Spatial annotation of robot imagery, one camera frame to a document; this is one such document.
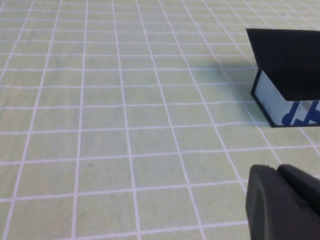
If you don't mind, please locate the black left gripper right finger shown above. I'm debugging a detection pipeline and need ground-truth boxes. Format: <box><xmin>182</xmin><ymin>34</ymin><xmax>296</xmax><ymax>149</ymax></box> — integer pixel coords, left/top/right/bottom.
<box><xmin>277</xmin><ymin>163</ymin><xmax>320</xmax><ymax>215</ymax></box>

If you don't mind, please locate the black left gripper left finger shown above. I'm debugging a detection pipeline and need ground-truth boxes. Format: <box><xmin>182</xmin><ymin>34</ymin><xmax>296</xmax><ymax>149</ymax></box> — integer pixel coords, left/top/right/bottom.
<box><xmin>245</xmin><ymin>163</ymin><xmax>320</xmax><ymax>240</ymax></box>

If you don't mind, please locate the black printed glasses case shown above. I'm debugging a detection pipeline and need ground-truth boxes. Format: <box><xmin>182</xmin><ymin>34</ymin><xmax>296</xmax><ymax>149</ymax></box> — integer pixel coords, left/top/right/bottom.
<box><xmin>246</xmin><ymin>27</ymin><xmax>320</xmax><ymax>129</ymax></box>

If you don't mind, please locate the green white grid tablecloth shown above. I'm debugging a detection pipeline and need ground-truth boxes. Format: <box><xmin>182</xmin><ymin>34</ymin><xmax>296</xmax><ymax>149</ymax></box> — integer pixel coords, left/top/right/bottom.
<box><xmin>0</xmin><ymin>0</ymin><xmax>320</xmax><ymax>240</ymax></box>

